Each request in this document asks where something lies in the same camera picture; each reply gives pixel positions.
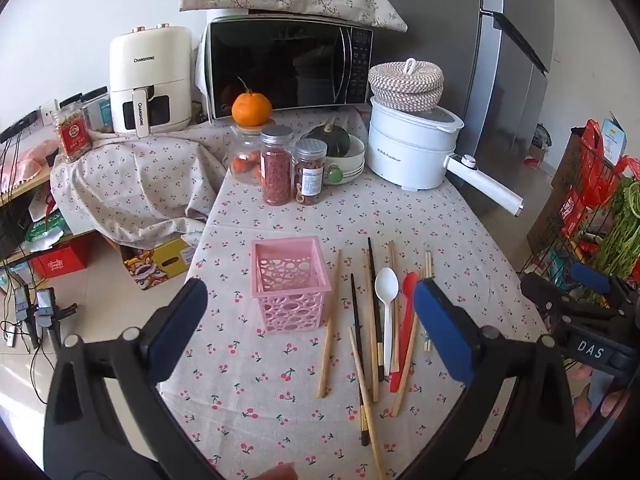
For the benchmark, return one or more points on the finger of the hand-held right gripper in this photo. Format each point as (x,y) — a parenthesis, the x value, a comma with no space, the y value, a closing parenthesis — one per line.
(592,276)
(542,295)

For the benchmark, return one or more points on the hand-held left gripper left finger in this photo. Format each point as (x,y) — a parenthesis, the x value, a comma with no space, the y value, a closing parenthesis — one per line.
(180,330)

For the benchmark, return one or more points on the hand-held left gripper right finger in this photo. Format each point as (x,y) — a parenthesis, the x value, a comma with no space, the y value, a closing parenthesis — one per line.
(440,330)

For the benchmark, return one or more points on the red plastic spoon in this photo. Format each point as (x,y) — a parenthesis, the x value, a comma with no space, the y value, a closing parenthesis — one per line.
(409,282)

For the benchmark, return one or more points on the disposable chopsticks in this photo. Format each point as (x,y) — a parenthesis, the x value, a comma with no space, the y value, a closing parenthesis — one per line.
(427,265)

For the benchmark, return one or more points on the white plastic spoon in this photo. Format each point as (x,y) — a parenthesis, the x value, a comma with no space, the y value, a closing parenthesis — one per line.
(386,285)

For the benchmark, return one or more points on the pink perforated plastic basket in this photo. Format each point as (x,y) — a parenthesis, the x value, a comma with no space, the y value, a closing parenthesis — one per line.
(290,285)

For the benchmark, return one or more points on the person's right hand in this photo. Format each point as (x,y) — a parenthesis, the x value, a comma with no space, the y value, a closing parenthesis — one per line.
(607,404)

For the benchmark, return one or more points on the person's left hand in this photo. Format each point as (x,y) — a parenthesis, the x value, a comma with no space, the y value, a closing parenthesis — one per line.
(277,472)

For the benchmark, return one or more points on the green leafy vegetables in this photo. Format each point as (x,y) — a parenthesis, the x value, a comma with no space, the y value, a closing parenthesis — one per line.
(625,230)

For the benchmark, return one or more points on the yellow printed cardboard box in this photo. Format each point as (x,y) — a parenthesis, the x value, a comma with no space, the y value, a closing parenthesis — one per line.
(160,262)

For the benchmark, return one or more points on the red plastic bag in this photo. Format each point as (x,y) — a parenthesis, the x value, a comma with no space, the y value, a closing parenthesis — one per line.
(595,170)

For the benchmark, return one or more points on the cherry print tablecloth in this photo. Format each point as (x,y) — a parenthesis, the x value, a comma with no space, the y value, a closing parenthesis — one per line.
(280,370)

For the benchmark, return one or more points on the spare hand-held gripper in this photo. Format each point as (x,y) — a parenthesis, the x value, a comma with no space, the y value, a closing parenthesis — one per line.
(47,310)
(24,310)

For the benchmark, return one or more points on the red cardboard box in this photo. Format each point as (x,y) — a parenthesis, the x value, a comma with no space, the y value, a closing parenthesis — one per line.
(60,262)

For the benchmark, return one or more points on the green plastic bag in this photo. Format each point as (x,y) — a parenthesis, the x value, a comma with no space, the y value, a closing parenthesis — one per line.
(45,230)

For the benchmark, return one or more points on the wooden shelf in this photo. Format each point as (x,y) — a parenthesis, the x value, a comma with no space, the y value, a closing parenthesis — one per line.
(20,255)

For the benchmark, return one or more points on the tall jar of goji berries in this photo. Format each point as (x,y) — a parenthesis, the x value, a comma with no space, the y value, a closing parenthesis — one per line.
(276,175)

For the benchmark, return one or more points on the white electric cooking pot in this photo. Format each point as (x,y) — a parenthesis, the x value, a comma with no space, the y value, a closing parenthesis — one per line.
(405,150)

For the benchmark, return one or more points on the white bowl with green knob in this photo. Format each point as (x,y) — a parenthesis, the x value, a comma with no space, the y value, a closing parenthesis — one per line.
(345,167)

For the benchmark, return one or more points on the glass jar with wooden lid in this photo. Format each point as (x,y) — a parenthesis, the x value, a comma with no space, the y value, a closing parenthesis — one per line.
(245,147)

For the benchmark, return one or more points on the short jar of dried fruit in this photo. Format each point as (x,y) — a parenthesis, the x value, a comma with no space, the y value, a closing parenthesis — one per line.
(310,175)

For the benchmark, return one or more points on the dark green squash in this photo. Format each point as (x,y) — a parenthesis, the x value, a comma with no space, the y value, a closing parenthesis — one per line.
(332,137)

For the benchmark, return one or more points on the red label snack jar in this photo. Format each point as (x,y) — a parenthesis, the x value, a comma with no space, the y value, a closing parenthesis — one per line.
(74,135)

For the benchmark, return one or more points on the pink cloth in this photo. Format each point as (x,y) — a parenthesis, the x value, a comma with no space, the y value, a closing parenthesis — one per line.
(30,160)

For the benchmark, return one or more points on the large orange with stem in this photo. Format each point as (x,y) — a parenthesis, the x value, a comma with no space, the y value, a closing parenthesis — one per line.
(251,109)

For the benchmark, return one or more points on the black lidded containers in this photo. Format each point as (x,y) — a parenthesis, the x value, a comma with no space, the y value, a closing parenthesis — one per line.
(90,100)

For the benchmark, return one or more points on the black power strip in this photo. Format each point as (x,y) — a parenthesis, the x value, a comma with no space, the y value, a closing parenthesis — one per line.
(20,127)

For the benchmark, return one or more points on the cream air fryer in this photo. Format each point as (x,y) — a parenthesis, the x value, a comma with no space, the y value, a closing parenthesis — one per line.
(150,60)

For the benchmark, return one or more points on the black microwave oven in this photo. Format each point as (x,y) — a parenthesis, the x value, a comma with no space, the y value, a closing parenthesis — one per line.
(280,60)

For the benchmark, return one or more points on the grey refrigerator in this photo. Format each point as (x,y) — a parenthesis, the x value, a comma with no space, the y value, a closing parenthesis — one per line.
(450,20)

